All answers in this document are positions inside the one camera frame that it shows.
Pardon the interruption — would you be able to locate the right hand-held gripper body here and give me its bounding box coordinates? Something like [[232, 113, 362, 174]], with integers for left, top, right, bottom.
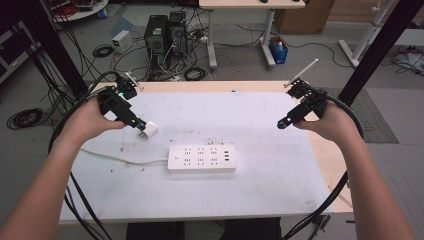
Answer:
[[283, 58, 330, 123]]

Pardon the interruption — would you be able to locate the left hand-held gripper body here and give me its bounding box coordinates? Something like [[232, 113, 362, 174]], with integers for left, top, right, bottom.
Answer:
[[97, 71, 145, 128]]

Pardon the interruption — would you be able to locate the white plug charger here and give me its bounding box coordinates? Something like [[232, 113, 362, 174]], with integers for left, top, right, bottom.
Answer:
[[138, 121, 160, 140]]

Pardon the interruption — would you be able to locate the person's left hand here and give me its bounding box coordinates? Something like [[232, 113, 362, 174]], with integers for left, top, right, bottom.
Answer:
[[61, 97, 127, 150]]

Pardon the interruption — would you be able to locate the person's right hand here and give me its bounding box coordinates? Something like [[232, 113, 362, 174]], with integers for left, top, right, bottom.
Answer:
[[293, 99, 363, 145]]

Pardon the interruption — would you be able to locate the blue storage box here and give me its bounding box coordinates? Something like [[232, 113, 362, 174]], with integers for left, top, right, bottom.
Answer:
[[268, 35, 289, 65]]

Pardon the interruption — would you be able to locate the wooden table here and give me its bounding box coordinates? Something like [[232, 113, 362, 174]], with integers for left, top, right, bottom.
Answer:
[[59, 80, 354, 224]]

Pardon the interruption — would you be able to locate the white power supply box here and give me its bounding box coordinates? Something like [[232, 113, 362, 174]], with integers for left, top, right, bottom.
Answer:
[[111, 29, 134, 55]]

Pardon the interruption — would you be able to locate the black computer tower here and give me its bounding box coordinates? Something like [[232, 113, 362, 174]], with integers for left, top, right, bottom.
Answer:
[[167, 10, 189, 58], [143, 14, 170, 82]]

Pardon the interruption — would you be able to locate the white power strip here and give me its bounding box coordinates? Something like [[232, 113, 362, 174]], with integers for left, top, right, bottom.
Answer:
[[166, 143, 239, 174]]

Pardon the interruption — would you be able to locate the grey floor mat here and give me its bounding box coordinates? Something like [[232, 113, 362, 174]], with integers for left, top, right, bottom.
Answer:
[[318, 86, 400, 145]]

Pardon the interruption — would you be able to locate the cardboard box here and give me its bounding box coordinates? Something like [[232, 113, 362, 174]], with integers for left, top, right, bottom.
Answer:
[[274, 0, 335, 35]]

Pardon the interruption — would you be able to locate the white metal stand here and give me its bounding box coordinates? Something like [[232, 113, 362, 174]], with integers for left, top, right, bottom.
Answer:
[[337, 0, 398, 69]]

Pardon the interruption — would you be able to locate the white table mat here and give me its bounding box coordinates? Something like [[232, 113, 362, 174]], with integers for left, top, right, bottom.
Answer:
[[59, 91, 334, 223]]

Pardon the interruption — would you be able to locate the round white table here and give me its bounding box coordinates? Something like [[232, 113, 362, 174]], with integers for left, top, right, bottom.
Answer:
[[42, 0, 110, 24]]

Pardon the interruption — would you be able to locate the white-legged wooden desk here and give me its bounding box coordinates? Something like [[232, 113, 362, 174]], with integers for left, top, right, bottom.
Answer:
[[198, 0, 307, 71]]

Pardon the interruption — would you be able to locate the white power strip cable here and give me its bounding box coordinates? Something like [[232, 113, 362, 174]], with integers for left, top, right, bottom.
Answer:
[[79, 147, 170, 167]]

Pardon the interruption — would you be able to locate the coiled black cable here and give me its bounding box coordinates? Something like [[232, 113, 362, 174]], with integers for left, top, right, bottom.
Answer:
[[6, 107, 45, 131], [92, 43, 115, 59], [183, 66, 208, 82]]

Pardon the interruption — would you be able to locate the black floor cable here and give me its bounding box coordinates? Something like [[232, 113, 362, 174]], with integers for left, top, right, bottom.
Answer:
[[287, 40, 354, 69]]

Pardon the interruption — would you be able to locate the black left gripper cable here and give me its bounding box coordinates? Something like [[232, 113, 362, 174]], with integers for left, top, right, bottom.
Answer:
[[47, 70, 122, 240]]

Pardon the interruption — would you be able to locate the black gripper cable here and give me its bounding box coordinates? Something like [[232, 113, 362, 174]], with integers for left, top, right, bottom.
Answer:
[[281, 93, 366, 240], [47, 70, 122, 240]]

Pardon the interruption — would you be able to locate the black frame post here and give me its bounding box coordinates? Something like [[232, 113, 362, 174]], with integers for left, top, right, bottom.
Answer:
[[14, 0, 90, 98], [337, 0, 424, 108]]

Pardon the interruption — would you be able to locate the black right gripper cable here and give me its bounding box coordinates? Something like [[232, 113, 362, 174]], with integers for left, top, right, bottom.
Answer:
[[281, 93, 366, 240]]

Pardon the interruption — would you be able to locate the black metal bracket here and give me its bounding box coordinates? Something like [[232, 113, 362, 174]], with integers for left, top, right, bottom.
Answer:
[[307, 214, 332, 239]]

